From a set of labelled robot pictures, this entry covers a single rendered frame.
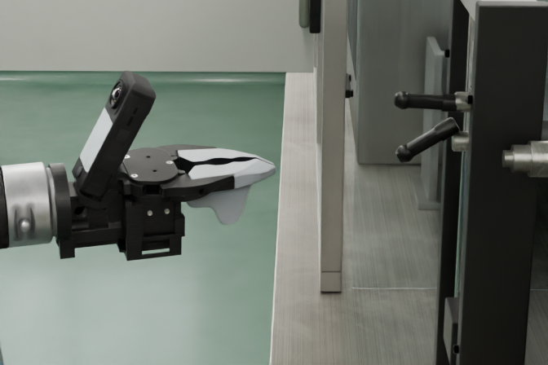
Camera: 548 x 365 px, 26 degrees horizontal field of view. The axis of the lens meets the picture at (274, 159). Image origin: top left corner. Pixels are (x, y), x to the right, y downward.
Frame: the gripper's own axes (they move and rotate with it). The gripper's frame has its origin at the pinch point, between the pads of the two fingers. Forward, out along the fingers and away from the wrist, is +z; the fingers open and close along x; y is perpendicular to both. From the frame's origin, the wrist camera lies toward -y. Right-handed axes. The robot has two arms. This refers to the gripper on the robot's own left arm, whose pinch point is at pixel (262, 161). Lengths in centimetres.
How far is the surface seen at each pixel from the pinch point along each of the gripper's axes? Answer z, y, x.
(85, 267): 16, 159, -244
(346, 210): 34, 43, -63
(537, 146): 10.1, -15.5, 31.7
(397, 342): 24.3, 36.3, -17.0
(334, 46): 21.1, 3.8, -38.1
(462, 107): 6.8, -16.4, 26.3
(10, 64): 14, 185, -498
